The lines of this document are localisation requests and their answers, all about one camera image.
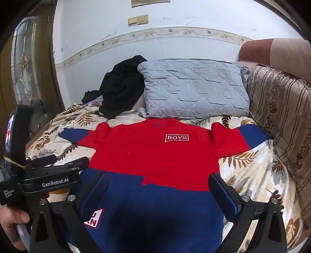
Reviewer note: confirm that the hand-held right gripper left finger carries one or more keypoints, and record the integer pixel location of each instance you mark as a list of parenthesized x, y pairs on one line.
[(98, 187)]

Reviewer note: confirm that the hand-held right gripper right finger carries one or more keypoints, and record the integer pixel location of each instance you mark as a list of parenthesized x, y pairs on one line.
[(222, 192)]

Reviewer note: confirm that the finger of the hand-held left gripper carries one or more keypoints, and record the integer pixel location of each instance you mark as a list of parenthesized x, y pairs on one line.
[(45, 160), (73, 163)]

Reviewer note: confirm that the red and blue sweater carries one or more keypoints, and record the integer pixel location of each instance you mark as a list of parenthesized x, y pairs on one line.
[(155, 155)]

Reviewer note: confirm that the person's left hand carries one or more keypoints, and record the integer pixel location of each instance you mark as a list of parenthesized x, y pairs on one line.
[(11, 223)]

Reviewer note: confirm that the leaf print bed blanket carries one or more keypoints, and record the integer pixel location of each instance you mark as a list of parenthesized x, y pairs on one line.
[(245, 167)]

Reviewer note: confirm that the black clothing pile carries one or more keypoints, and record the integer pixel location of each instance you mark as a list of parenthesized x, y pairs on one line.
[(121, 90)]

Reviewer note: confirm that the wooden door with glass pane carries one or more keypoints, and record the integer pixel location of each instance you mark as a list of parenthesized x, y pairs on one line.
[(26, 60)]

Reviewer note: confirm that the brown patterned striped cushion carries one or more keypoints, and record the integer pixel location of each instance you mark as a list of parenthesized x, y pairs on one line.
[(279, 107)]

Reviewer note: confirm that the grey quilted pillow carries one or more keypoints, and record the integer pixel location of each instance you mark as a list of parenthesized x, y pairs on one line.
[(194, 88)]

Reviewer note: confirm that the brown and pink headboard cushion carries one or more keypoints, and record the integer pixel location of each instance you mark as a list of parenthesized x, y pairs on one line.
[(264, 49)]

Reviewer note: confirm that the beige wall switch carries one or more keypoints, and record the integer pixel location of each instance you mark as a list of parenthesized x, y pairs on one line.
[(133, 21), (142, 19)]

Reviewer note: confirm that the framed wall picture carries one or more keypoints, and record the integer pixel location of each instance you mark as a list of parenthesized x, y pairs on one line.
[(150, 2)]

